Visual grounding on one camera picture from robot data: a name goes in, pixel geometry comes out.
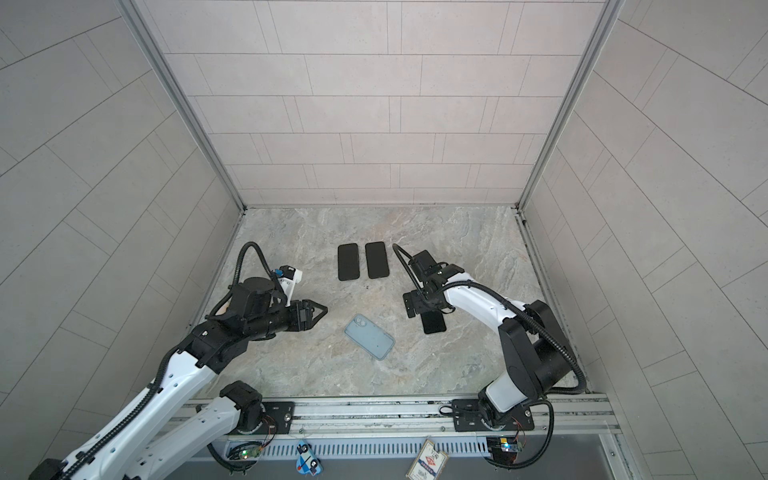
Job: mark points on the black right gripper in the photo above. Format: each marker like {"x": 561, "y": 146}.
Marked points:
{"x": 416, "y": 305}

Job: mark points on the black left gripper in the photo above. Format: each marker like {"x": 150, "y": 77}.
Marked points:
{"x": 304, "y": 322}

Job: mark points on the black phone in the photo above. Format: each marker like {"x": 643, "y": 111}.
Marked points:
{"x": 433, "y": 322}

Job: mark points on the purple-edged phone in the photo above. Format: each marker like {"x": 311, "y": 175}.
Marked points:
{"x": 348, "y": 262}
{"x": 377, "y": 260}

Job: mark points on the light blue phone case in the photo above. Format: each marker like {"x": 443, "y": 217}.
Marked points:
{"x": 369, "y": 336}

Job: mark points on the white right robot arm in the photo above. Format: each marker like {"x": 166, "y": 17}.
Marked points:
{"x": 538, "y": 358}

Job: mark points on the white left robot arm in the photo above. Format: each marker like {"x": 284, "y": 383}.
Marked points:
{"x": 129, "y": 446}

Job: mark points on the blue white sticker tag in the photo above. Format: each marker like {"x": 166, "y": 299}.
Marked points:
{"x": 307, "y": 463}

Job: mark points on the left circuit board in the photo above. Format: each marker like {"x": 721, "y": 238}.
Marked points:
{"x": 249, "y": 451}

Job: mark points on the circuit board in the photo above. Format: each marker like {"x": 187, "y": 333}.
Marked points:
{"x": 249, "y": 451}
{"x": 503, "y": 448}

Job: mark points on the red white card tag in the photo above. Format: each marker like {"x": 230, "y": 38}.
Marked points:
{"x": 429, "y": 463}

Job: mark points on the right circuit board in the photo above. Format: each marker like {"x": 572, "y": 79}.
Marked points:
{"x": 503, "y": 448}

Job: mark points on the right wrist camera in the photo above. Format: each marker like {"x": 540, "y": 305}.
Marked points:
{"x": 423, "y": 265}

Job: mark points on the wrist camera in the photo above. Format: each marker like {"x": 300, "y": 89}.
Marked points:
{"x": 288, "y": 277}
{"x": 423, "y": 265}

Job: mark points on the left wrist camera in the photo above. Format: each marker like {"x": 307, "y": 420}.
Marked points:
{"x": 288, "y": 277}

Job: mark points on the aluminium left corner post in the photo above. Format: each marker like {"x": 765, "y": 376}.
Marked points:
{"x": 149, "y": 46}

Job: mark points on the aluminium corner post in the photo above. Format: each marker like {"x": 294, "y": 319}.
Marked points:
{"x": 149, "y": 46}
{"x": 605, "y": 22}

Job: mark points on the aluminium right corner post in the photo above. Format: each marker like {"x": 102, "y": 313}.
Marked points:
{"x": 605, "y": 22}

